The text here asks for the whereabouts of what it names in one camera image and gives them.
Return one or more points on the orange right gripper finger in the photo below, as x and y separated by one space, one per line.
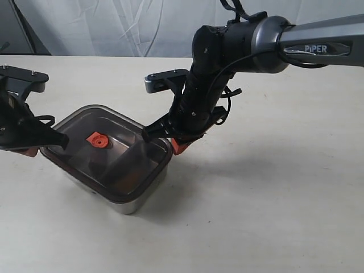
179 145

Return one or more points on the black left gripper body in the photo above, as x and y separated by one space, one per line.
21 129

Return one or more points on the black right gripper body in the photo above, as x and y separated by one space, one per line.
192 113

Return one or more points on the dark transparent box lid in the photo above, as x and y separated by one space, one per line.
108 153

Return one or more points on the yellow toy cheese wedge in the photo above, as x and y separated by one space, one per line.
130 180

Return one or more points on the red toy sausage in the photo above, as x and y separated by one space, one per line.
96 168

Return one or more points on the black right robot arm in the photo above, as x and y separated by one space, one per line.
262 44

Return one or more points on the stainless steel lunch box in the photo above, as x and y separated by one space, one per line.
136 199

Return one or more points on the dark panel at left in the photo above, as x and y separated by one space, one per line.
17 36

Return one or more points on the white backdrop curtain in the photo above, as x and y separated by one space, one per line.
121 28

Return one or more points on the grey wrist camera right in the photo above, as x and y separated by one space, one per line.
173 80

